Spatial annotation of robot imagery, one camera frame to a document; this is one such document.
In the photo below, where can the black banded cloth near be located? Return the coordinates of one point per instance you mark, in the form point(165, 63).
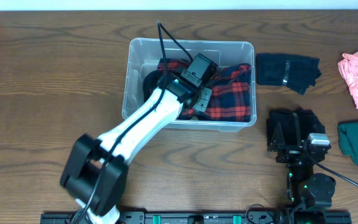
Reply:
point(287, 124)

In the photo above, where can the black banded cloth far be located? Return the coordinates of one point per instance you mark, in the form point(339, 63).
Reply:
point(296, 72)

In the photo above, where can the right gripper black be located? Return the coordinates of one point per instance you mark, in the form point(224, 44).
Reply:
point(278, 144)

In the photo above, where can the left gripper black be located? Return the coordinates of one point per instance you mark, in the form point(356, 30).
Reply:
point(204, 106)

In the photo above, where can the clear plastic storage bin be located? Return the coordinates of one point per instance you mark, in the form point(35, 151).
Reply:
point(145, 54)

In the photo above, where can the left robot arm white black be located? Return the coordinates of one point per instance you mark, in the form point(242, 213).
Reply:
point(96, 171)

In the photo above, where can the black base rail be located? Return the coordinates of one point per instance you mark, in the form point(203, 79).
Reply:
point(253, 216)

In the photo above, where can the black garment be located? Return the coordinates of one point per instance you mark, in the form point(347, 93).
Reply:
point(151, 82)

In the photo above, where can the red navy plaid shirt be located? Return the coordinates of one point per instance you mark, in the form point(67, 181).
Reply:
point(230, 100)

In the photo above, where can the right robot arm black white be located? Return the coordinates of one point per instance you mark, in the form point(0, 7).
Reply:
point(310, 193)

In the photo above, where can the black banded cloth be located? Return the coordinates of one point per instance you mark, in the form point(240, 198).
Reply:
point(287, 124)
point(296, 72)

